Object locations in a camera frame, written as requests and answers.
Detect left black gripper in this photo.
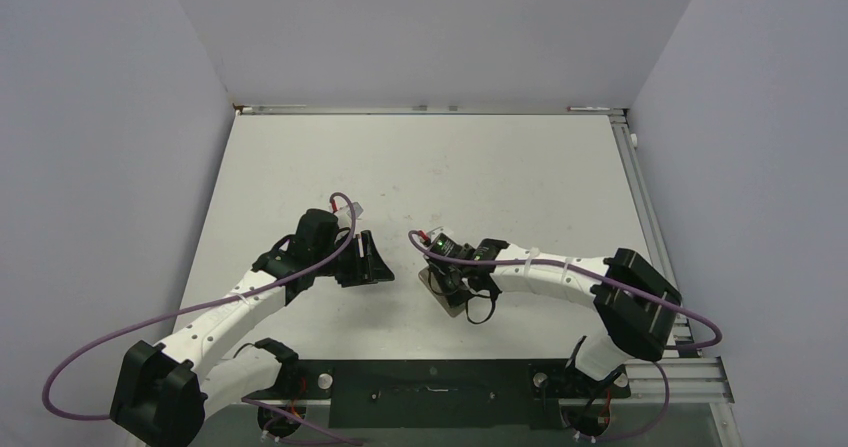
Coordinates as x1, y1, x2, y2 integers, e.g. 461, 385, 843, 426
312, 231, 392, 288

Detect beige remote control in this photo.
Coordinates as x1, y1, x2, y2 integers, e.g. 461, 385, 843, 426
418, 267, 472, 317

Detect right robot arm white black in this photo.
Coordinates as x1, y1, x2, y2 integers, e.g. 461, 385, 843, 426
410, 229, 681, 395

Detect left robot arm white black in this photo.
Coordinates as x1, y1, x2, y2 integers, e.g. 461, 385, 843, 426
109, 203, 394, 446

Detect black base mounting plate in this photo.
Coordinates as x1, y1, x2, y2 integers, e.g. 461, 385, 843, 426
254, 359, 631, 429

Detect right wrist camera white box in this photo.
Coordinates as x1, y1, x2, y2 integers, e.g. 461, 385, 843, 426
417, 226, 453, 243

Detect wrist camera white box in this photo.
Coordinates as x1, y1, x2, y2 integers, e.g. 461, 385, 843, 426
334, 202, 363, 229
417, 226, 453, 243

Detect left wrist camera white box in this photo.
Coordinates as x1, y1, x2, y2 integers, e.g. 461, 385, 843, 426
334, 202, 363, 229

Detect aluminium frame rail back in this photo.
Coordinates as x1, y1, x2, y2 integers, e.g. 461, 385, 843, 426
233, 104, 627, 117

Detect aluminium frame rail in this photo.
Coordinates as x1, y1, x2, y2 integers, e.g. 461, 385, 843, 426
609, 113, 700, 359
233, 104, 627, 117

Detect aluminium frame rail right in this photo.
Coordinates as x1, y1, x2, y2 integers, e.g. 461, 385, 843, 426
609, 113, 700, 359

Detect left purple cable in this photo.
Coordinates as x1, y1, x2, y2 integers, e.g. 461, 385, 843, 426
41, 192, 359, 423

